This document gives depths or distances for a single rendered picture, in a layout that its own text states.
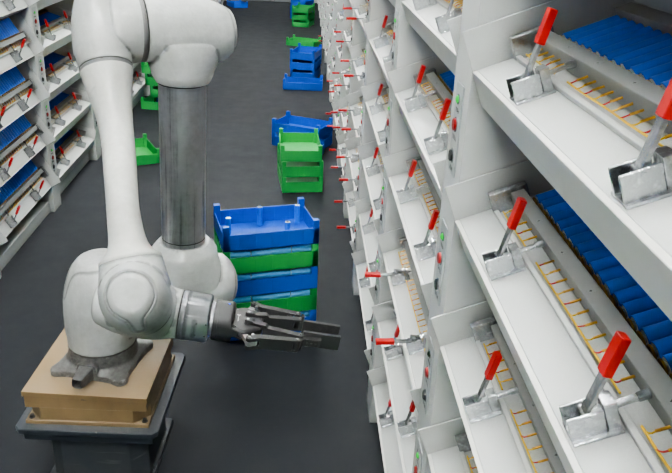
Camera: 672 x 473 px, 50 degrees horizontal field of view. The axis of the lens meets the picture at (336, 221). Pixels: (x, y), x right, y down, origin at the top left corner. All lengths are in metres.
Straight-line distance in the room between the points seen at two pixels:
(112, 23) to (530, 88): 0.92
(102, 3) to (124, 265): 0.56
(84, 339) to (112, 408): 0.17
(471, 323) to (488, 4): 0.43
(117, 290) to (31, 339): 1.38
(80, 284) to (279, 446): 0.68
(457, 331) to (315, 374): 1.20
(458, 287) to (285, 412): 1.13
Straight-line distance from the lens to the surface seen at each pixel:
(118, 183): 1.26
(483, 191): 0.95
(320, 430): 2.00
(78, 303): 1.66
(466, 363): 1.01
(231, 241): 2.18
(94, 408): 1.73
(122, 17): 1.47
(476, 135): 0.93
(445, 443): 1.16
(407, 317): 1.48
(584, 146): 0.61
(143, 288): 1.11
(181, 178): 1.59
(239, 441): 1.97
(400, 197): 1.52
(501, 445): 0.88
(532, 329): 0.72
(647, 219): 0.49
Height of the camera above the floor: 1.29
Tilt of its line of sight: 24 degrees down
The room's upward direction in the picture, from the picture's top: 3 degrees clockwise
